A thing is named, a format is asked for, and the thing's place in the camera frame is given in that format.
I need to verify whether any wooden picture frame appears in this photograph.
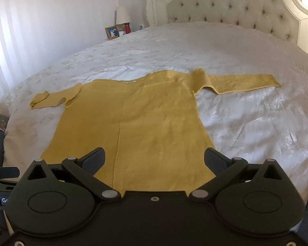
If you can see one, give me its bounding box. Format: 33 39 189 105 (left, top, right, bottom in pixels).
105 26 119 40

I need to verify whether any white embroidered bedspread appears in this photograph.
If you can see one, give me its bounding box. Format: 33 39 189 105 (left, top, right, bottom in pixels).
2 22 308 202

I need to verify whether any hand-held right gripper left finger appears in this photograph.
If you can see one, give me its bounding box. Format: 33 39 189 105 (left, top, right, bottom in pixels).
20 147 121 200

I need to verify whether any table lamp with cream shade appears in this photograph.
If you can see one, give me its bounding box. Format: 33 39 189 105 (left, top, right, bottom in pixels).
115 6 132 31

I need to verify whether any cream tufted headboard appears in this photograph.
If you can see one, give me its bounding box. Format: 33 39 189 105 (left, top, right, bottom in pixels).
143 0 308 62

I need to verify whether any yellow towel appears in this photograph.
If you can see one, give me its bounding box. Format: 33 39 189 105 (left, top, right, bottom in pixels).
29 68 281 195

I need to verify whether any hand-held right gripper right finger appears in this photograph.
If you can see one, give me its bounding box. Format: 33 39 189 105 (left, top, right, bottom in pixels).
188 147 289 200

